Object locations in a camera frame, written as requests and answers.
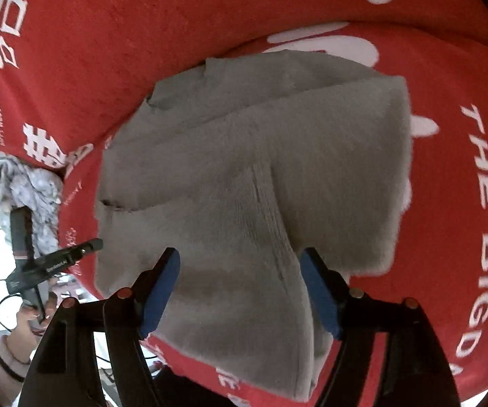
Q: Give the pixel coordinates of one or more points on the red printed blanket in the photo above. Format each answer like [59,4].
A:
[142,29]

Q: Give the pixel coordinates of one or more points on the grey patterned cloth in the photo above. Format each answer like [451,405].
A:
[36,190]

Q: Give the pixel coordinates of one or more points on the black wristband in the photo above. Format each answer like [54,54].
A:
[4,364]

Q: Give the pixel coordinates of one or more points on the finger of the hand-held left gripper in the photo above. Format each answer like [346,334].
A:
[21,233]
[53,265]

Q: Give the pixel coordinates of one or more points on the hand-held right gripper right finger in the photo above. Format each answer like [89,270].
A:
[321,296]

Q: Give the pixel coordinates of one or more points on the grey knit sweater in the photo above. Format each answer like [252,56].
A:
[248,157]

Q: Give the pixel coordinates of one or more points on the person's left hand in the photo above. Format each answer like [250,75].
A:
[27,328]

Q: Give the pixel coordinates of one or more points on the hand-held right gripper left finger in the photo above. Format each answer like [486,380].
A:
[159,296]

